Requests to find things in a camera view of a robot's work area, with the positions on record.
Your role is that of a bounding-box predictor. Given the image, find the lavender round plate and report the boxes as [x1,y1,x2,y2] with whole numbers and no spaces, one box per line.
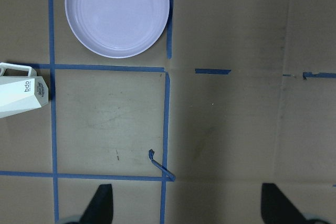
[65,0,170,59]

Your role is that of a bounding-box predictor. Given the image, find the white faceted mug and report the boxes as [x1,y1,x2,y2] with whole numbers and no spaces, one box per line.
[1,62,49,118]

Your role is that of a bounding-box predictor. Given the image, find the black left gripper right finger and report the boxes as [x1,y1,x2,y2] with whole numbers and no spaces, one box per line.
[261,183,307,223]

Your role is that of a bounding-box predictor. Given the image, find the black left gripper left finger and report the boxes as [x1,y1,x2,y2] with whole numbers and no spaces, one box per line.
[81,184,113,224]

